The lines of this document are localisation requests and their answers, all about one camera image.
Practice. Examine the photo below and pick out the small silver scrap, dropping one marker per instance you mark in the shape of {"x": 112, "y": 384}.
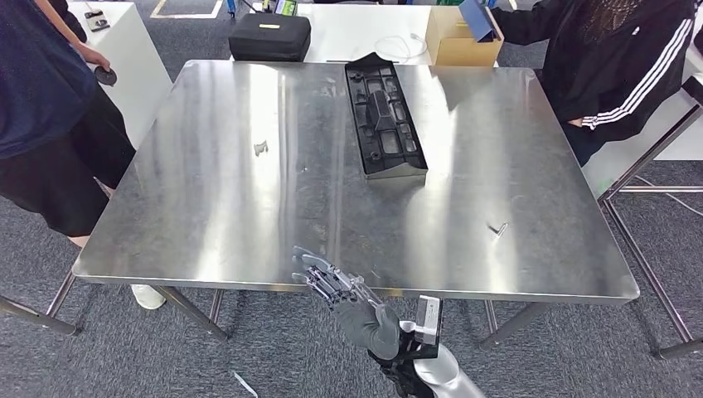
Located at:
{"x": 498, "y": 229}

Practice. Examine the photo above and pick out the cardboard box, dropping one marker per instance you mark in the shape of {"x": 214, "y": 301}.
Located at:
{"x": 456, "y": 49}

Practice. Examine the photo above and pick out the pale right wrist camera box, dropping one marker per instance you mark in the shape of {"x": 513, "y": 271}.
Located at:
{"x": 428, "y": 318}

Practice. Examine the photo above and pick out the long white table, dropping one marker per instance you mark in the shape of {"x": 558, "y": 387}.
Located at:
{"x": 357, "y": 27}

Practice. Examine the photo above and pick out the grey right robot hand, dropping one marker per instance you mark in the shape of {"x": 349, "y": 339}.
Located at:
{"x": 368, "y": 329}

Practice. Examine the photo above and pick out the person's hand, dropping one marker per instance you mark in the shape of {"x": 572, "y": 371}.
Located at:
{"x": 94, "y": 57}

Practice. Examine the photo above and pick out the white table with steel frame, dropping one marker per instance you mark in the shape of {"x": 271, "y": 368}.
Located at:
{"x": 620, "y": 159}

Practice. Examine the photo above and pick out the steel workbench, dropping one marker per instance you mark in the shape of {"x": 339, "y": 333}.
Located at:
{"x": 219, "y": 192}

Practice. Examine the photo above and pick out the black carry case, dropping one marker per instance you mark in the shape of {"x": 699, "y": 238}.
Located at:
{"x": 269, "y": 38}

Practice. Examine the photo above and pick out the black plastic plate bracket part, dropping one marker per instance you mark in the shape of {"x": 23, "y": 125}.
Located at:
{"x": 384, "y": 115}

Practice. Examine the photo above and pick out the grey handheld controller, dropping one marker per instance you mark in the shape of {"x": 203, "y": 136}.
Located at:
{"x": 96, "y": 20}

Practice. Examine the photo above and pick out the phone with green screen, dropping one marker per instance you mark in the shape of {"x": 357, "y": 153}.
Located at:
{"x": 285, "y": 6}

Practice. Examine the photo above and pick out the black round puck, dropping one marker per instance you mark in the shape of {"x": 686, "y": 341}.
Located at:
{"x": 105, "y": 76}

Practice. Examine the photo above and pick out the blue folder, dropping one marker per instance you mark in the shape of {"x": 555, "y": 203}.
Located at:
{"x": 480, "y": 19}

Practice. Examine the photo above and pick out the white side table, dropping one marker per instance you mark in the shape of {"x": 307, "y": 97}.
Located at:
{"x": 132, "y": 71}

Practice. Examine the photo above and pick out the person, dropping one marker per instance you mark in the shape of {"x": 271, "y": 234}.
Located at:
{"x": 33, "y": 99}
{"x": 604, "y": 66}

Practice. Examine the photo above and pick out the white floor scrap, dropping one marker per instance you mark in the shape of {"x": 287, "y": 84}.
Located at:
{"x": 244, "y": 384}

